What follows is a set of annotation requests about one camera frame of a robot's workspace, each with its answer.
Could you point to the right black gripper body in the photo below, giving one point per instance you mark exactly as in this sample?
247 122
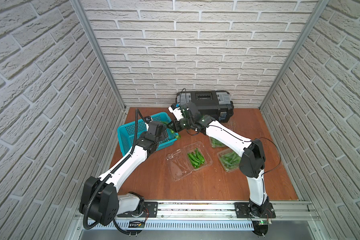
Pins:
183 124

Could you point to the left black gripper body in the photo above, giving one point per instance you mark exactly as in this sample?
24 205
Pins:
164 139

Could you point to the small green pepper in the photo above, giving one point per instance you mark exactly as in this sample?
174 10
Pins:
173 135

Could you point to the teal plastic perforated basket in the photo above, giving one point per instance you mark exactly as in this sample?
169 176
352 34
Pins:
126 133

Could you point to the clear clamshell container with peppers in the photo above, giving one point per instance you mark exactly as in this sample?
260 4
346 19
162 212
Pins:
192 158

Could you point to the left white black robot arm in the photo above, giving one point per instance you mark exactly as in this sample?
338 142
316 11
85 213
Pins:
100 202

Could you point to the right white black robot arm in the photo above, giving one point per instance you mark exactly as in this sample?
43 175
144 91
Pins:
251 152

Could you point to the black grey toolbox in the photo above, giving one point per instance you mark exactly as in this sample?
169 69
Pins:
217 104

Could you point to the far clear pepper container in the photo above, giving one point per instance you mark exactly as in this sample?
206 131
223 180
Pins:
216 143

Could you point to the clear pepper container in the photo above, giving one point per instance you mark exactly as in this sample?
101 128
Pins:
216 143
229 160

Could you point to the middle clear pepper container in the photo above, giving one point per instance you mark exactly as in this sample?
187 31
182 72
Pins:
229 160

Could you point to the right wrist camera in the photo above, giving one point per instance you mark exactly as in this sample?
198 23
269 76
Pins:
176 111

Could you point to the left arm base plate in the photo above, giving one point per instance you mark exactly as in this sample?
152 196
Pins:
150 208

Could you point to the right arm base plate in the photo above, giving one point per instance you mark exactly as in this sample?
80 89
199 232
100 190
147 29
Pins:
247 210

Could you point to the aluminium front rail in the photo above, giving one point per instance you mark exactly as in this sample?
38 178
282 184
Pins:
212 210

